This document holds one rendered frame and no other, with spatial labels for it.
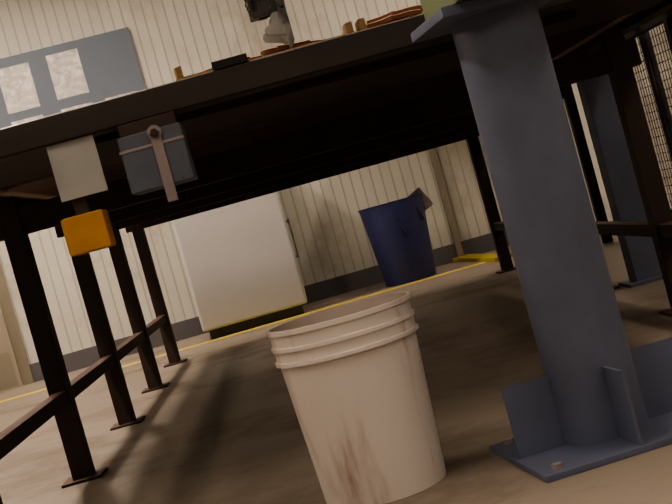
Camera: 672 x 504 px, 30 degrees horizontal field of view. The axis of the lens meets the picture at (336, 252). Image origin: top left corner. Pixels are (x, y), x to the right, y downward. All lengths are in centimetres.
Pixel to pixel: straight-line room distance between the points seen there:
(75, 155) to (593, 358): 113
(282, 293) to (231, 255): 39
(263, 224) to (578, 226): 537
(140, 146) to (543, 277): 87
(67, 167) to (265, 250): 505
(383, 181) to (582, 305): 625
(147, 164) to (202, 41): 596
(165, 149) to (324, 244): 593
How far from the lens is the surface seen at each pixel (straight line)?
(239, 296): 766
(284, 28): 283
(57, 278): 845
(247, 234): 766
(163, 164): 261
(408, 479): 246
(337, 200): 853
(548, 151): 238
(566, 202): 239
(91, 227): 264
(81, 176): 267
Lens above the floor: 57
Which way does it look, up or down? 2 degrees down
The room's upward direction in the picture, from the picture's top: 15 degrees counter-clockwise
